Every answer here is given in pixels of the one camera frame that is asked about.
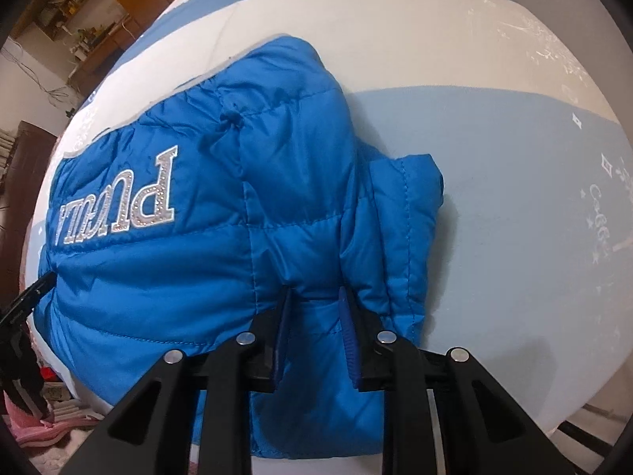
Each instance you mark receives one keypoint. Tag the wooden bookshelf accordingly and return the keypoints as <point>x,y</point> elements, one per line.
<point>69,2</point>

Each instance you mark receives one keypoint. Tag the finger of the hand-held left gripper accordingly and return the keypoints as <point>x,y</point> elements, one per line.
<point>37,291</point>

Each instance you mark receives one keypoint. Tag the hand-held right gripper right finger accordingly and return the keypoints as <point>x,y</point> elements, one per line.
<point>349,344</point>

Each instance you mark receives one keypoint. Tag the blue and white printed bedsheet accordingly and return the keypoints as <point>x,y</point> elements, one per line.
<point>494,198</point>

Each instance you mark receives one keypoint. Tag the pink cloth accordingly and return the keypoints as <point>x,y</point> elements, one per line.
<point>34,430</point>

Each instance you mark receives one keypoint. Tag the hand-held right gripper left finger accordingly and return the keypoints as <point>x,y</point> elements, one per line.
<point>281,341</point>

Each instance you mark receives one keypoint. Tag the blue puffer jacket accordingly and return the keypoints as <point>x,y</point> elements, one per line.
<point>198,257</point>

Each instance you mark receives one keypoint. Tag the dark wooden cabinet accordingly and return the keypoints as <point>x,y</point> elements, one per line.
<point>29,163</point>

